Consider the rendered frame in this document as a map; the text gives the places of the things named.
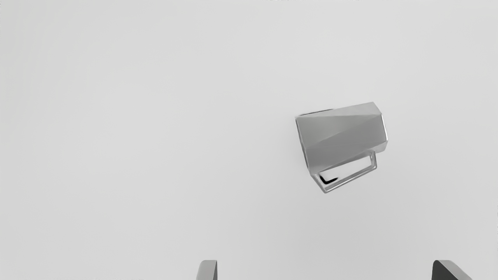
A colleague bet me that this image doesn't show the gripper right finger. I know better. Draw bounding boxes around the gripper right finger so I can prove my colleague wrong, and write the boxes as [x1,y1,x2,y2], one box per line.
[432,260,473,280]

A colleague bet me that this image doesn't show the faceted mug with angular handle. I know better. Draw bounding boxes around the faceted mug with angular handle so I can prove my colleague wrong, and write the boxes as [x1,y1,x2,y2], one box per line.
[295,101,389,194]

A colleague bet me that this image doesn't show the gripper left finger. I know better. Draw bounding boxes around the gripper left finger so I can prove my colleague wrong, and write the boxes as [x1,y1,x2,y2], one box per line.
[196,260,218,280]

